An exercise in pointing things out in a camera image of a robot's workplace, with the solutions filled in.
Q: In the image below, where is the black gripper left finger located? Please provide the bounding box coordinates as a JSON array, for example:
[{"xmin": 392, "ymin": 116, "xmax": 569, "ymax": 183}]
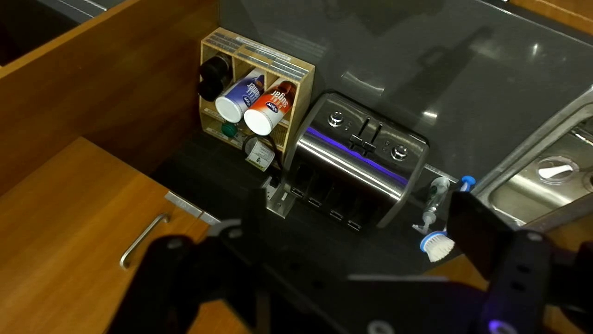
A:
[{"xmin": 108, "ymin": 184, "xmax": 312, "ymax": 334}]

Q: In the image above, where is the wooden base cabinet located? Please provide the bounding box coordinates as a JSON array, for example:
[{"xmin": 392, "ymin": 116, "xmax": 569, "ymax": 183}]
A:
[{"xmin": 508, "ymin": 0, "xmax": 593, "ymax": 38}]

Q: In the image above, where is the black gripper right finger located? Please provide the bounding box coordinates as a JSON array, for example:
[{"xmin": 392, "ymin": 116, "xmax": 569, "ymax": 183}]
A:
[{"xmin": 445, "ymin": 192, "xmax": 593, "ymax": 334}]

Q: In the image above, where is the stainless steel toaster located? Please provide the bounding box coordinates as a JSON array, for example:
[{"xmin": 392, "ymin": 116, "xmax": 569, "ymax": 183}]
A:
[{"xmin": 280, "ymin": 92, "xmax": 432, "ymax": 235}]

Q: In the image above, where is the black cup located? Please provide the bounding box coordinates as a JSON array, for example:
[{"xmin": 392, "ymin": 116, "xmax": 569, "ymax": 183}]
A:
[{"xmin": 195, "ymin": 55, "xmax": 236, "ymax": 105}]

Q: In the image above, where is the red white paper canister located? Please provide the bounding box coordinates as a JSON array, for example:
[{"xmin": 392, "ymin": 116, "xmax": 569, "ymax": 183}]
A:
[{"xmin": 241, "ymin": 81, "xmax": 299, "ymax": 138}]

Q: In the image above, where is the wooden caddy box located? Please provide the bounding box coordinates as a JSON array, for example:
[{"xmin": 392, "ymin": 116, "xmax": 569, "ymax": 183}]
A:
[{"xmin": 197, "ymin": 27, "xmax": 317, "ymax": 157}]

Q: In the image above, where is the stainless steel sink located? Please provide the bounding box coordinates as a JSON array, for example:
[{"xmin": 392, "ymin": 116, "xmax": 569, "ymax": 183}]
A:
[{"xmin": 471, "ymin": 90, "xmax": 593, "ymax": 235}]

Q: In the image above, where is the wooden wall cabinet door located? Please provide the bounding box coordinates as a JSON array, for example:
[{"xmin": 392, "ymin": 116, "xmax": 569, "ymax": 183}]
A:
[{"xmin": 0, "ymin": 136, "xmax": 219, "ymax": 334}]

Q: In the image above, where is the metal wall outlet plate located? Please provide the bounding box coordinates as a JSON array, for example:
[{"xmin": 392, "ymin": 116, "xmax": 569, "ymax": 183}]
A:
[{"xmin": 266, "ymin": 184, "xmax": 295, "ymax": 220}]

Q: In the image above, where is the blue white paper canister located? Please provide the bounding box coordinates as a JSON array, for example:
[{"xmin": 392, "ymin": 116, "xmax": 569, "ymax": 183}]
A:
[{"xmin": 214, "ymin": 69, "xmax": 267, "ymax": 125}]

